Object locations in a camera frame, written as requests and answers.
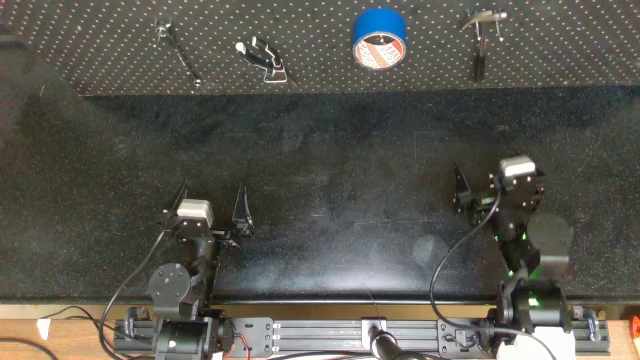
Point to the orange object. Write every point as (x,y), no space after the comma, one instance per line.
(636,332)

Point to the mounting rail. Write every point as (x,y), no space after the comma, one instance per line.
(320,337)

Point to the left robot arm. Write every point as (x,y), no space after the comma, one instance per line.
(172,290)

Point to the roll of blue tape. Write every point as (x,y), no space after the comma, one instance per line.
(378,25)

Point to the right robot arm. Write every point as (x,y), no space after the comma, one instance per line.
(540,270)

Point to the hammer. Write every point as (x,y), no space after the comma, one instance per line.
(481,60)

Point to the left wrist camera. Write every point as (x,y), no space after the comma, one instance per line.
(195,211)

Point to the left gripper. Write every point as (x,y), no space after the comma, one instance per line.
(187,231)

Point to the wrench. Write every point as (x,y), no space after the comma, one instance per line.
(178,54)

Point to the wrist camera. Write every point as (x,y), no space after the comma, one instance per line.
(517,167)
(195,211)

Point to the metal hook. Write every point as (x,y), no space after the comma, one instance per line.
(381,39)
(477,31)
(161,30)
(499,31)

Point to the black pegboard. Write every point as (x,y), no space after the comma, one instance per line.
(565,45)

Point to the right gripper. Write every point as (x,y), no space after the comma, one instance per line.
(520,197)

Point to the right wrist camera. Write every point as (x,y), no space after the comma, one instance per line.
(517,167)

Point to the white paper label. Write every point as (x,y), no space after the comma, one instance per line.
(44,329)

